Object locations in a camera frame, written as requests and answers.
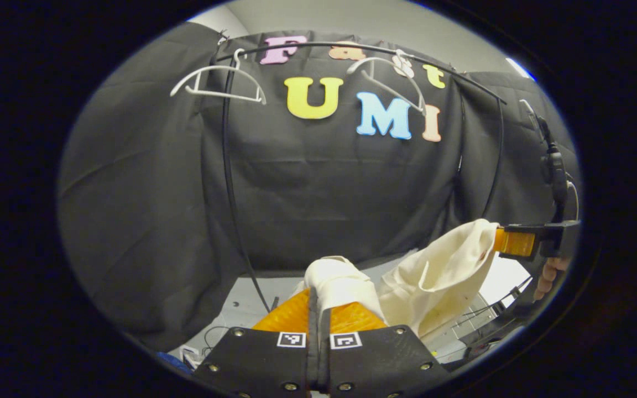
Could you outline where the blue object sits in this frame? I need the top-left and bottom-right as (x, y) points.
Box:
(155, 351), (189, 375)

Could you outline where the cream button shirt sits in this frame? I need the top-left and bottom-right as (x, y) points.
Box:
(296, 219), (500, 343)

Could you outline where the white plastic clothes hanger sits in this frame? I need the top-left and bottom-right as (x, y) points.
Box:
(346, 50), (427, 114)
(170, 49), (267, 106)

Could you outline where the white power strip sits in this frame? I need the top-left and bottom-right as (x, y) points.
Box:
(179, 344), (202, 370)

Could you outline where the black metal clothes rack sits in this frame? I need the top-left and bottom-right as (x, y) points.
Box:
(211, 40), (508, 315)

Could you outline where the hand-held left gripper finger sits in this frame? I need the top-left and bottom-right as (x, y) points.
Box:
(318, 301), (452, 398)
(192, 287), (319, 398)

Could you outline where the black floor cable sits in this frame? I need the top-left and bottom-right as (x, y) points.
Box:
(201, 325), (232, 357)

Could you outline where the white laundry hamper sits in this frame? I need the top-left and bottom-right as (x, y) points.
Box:
(435, 253), (535, 360)

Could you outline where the ceiling light panel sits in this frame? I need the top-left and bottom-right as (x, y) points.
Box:
(505, 57), (536, 82)

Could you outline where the black backdrop cloth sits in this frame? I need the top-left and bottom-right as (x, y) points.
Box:
(58, 22), (582, 352)

